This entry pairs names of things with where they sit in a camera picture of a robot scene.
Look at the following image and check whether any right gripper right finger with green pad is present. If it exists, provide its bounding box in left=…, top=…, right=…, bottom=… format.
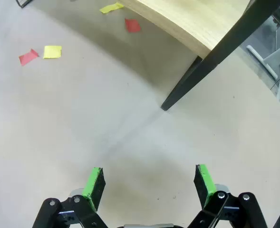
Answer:
left=187, top=163, right=269, bottom=228

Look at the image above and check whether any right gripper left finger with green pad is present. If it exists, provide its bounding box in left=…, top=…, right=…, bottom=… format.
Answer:
left=32, top=167, right=108, bottom=228

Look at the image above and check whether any large white desk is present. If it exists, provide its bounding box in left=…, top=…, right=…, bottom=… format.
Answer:
left=246, top=44, right=280, bottom=102

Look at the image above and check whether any red paper scrap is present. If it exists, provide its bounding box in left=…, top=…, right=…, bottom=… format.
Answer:
left=125, top=18, right=141, bottom=33
left=18, top=48, right=39, bottom=67

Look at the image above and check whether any small yellow paper scrap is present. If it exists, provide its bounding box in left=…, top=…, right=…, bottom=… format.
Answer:
left=99, top=2, right=125, bottom=14

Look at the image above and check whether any two-tier wooden shelf black frame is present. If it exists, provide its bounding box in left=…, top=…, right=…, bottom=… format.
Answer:
left=118, top=0, right=280, bottom=112

